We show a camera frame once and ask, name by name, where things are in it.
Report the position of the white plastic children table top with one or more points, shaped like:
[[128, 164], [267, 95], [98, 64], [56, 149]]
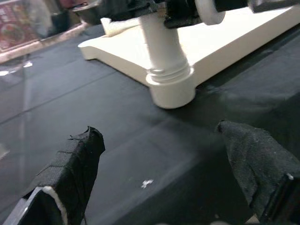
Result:
[[222, 42]]

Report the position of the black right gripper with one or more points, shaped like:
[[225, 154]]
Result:
[[182, 14]]

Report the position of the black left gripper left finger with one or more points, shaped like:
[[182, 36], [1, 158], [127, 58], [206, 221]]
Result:
[[65, 178]]

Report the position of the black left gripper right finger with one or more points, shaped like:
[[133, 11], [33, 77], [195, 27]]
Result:
[[260, 168]]

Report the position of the clear box with orange lid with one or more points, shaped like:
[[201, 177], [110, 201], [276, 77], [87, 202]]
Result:
[[16, 28]]

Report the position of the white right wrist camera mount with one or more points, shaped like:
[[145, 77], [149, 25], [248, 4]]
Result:
[[209, 11]]

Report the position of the black tablecloth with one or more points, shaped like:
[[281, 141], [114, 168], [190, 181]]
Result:
[[117, 131]]

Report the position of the beige patterned cloth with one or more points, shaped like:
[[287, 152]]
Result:
[[47, 42]]

